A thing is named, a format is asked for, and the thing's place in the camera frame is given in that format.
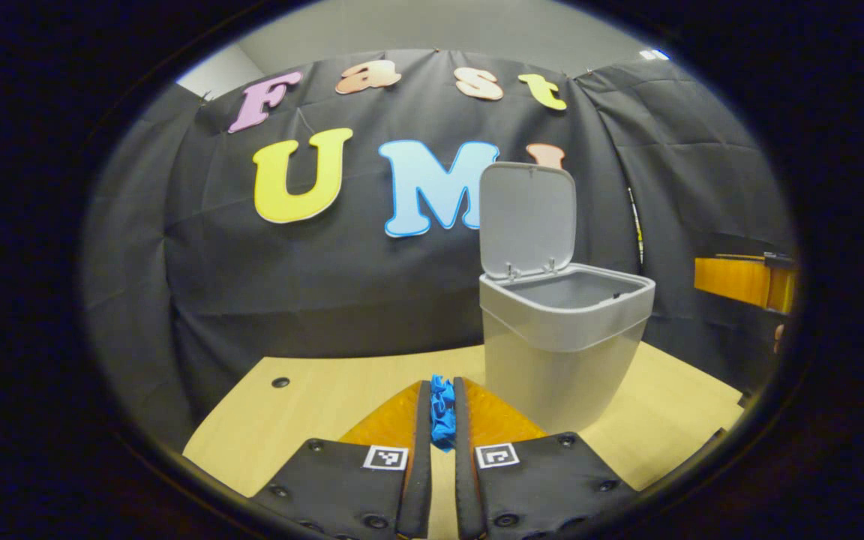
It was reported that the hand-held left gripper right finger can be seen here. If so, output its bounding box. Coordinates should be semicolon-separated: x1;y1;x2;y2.
453;377;637;540

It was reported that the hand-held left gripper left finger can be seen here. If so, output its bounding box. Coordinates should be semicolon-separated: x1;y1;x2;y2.
248;380;433;540

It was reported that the blue paper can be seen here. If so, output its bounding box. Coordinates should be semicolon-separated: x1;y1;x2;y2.
430;374;457;452

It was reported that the grey desktop garbage bin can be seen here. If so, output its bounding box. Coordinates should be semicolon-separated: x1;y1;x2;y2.
478;161;656;434

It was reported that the wooden desktop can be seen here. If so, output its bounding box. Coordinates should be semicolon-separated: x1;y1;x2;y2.
183;341;746;540

